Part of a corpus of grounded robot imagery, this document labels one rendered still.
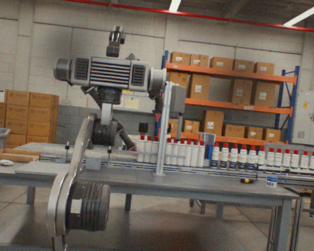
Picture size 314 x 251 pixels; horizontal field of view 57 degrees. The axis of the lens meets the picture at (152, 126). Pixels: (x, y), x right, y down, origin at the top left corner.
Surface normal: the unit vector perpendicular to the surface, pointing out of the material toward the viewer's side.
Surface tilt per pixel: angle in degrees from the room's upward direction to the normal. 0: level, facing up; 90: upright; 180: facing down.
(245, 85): 90
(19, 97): 90
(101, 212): 81
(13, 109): 90
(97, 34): 90
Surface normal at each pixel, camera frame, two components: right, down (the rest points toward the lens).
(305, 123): 0.06, 0.06
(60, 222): 0.03, 0.33
